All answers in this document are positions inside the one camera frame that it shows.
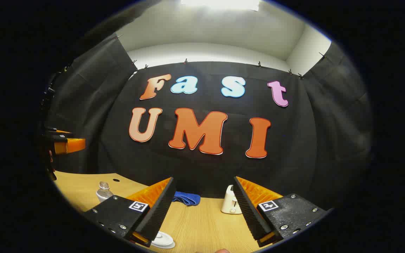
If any black backdrop cloth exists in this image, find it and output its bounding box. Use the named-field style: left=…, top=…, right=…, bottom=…
left=43, top=33, right=373, bottom=211

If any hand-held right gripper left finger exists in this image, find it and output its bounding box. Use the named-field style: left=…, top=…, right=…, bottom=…
left=83, top=177, right=176, bottom=247

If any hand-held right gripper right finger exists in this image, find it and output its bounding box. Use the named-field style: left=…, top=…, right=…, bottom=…
left=233, top=176, right=331, bottom=247

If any cream toaster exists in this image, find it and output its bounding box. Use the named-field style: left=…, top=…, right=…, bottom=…
left=221, top=185, right=242, bottom=215

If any clear water bottle white label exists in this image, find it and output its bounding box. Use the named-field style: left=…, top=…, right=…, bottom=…
left=96, top=181, right=114, bottom=203

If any white teacup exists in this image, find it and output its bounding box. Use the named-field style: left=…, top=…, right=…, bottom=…
left=151, top=238, right=176, bottom=249

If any white teacup lid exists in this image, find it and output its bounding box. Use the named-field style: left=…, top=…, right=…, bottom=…
left=155, top=232, right=173, bottom=244

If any blue cloth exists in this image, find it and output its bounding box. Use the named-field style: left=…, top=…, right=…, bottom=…
left=172, top=191, right=201, bottom=206

